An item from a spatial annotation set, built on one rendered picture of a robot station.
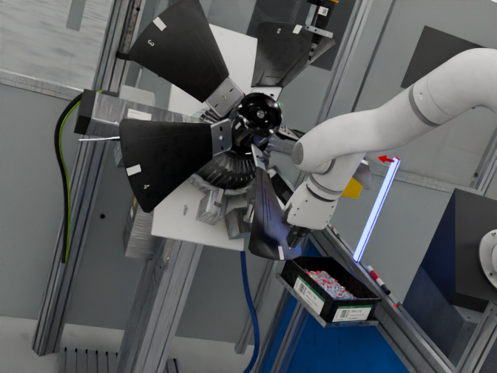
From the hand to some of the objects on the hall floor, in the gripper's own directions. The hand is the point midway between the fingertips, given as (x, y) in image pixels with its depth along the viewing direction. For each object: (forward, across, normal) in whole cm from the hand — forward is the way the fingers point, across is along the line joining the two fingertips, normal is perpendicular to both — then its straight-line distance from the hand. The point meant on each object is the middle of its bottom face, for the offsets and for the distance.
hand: (293, 237), depth 139 cm
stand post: (+110, -15, +23) cm, 114 cm away
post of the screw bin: (+97, +16, -20) cm, 100 cm away
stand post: (+103, -15, +1) cm, 104 cm away
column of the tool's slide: (+118, -43, +47) cm, 134 cm away
